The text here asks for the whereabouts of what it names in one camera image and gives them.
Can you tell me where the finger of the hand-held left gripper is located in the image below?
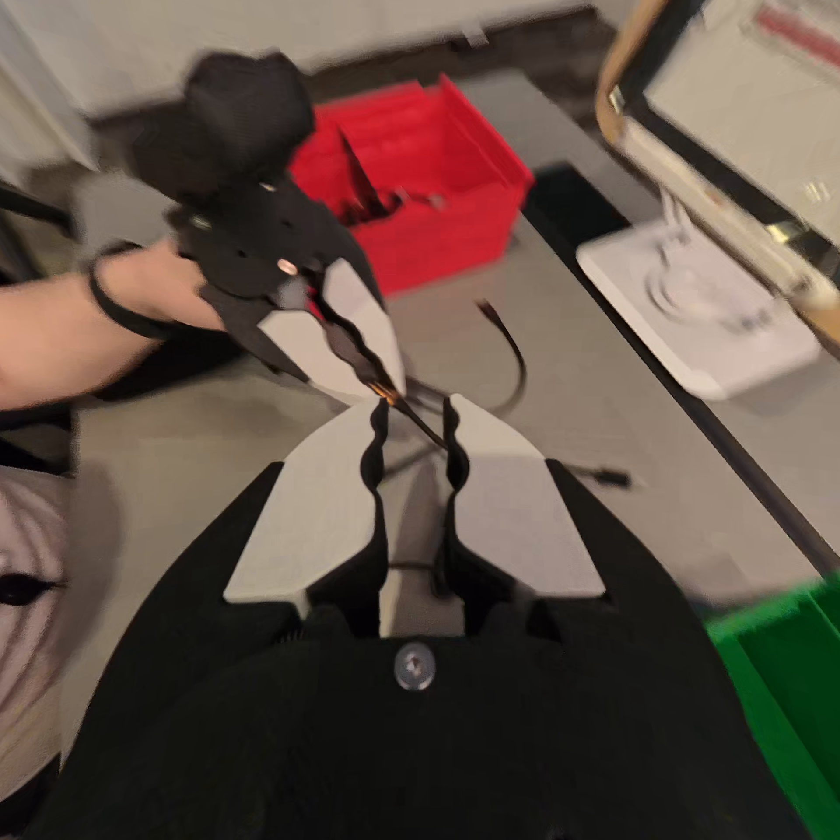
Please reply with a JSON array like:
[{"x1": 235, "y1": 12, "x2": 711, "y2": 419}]
[
  {"x1": 258, "y1": 307, "x2": 393, "y2": 406},
  {"x1": 320, "y1": 257, "x2": 409, "y2": 400}
]

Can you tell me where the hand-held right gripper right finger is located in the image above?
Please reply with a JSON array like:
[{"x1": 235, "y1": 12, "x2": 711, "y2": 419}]
[{"x1": 444, "y1": 394, "x2": 607, "y2": 636}]

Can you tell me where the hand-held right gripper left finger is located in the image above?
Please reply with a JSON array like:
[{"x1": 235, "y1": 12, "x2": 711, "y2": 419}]
[{"x1": 222, "y1": 397, "x2": 391, "y2": 637}]

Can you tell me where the red plastic bin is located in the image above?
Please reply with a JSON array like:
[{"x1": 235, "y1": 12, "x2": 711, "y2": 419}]
[{"x1": 289, "y1": 72, "x2": 536, "y2": 296}]

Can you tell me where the black braided usb-c cable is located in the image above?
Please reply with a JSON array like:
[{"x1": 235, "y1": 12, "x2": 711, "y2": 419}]
[{"x1": 374, "y1": 298, "x2": 634, "y2": 492}]

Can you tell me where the person's left forearm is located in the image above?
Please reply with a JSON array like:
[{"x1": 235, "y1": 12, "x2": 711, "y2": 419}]
[{"x1": 0, "y1": 262, "x2": 165, "y2": 411}]

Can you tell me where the person's left hand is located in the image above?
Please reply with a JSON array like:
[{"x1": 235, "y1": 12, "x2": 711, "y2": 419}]
[{"x1": 105, "y1": 238, "x2": 228, "y2": 332}]

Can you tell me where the black bin divider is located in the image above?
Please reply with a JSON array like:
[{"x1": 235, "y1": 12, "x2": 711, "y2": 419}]
[{"x1": 336, "y1": 125, "x2": 395, "y2": 221}]

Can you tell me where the black wrist watch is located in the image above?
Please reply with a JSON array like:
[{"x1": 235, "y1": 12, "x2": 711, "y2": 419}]
[{"x1": 87, "y1": 241, "x2": 175, "y2": 342}]

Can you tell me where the white stand base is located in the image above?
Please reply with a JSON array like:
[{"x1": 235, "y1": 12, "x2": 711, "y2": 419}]
[{"x1": 576, "y1": 218, "x2": 823, "y2": 403}]

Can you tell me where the green plastic bin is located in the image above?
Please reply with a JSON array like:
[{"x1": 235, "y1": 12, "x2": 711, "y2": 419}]
[{"x1": 705, "y1": 572, "x2": 840, "y2": 840}]

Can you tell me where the person's light shirt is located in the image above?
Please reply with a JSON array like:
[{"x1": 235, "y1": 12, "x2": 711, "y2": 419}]
[{"x1": 0, "y1": 469, "x2": 76, "y2": 795}]

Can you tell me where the dark display board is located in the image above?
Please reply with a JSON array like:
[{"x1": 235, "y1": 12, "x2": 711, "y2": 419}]
[{"x1": 594, "y1": 0, "x2": 840, "y2": 362}]

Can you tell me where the white instruction sheet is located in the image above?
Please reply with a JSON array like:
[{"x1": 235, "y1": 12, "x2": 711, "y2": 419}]
[{"x1": 646, "y1": 0, "x2": 840, "y2": 217}]

